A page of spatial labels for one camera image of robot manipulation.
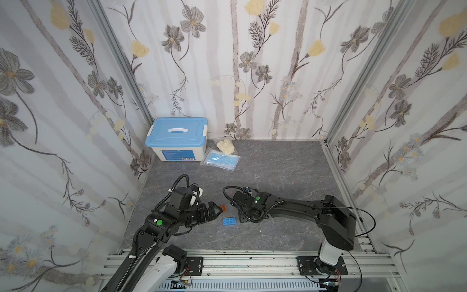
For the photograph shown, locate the blue long lego brick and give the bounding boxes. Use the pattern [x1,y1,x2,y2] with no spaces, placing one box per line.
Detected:
[222,217,237,226]

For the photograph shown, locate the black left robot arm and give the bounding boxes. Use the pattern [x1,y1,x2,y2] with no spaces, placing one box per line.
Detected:
[101,174,223,292]

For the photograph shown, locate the bagged blue face mask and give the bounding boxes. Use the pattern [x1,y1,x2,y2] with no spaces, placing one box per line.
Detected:
[200,148,240,172]

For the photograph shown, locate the bagged cream gloves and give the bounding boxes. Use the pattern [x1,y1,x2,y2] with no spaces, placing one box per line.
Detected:
[214,137,237,155]

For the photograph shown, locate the blue lidded white storage box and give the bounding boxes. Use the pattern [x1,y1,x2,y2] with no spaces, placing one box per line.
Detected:
[145,118,208,161]

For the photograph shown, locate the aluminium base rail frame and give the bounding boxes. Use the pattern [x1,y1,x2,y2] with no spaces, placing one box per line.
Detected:
[98,249,407,292]

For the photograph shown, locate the white slotted cable duct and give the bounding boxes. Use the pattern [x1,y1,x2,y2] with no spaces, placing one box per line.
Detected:
[155,279,327,292]

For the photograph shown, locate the right aluminium side rail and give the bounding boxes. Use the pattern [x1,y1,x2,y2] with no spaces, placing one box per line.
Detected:
[321,142,378,253]

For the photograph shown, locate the left aluminium corner post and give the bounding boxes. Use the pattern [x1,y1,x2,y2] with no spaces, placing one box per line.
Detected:
[87,0,154,126]

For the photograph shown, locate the aluminium corner post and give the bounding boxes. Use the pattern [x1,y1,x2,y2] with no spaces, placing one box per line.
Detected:
[325,0,414,146]
[87,0,154,126]

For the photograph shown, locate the right aluminium corner post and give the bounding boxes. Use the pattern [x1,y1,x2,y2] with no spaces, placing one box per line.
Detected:
[325,0,414,146]

